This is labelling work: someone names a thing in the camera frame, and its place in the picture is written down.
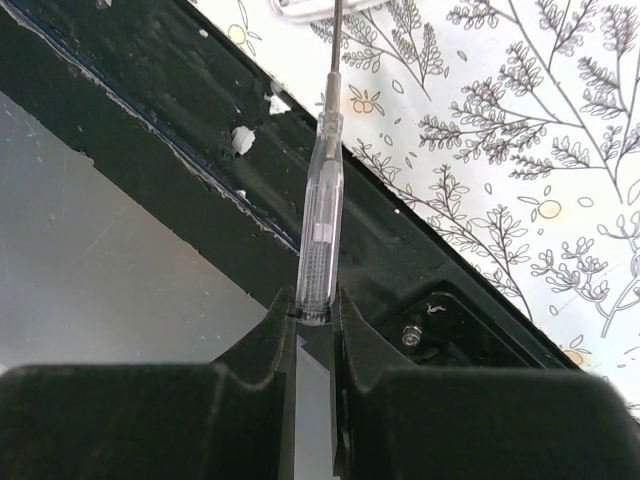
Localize floral table mat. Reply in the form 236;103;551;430
189;0;640;401

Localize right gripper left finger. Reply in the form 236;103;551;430
1;288;296;479

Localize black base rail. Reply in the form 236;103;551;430
1;1;572;369

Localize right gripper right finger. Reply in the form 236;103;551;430
330;290;639;479

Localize metal tweezers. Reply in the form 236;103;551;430
295;1;344;327

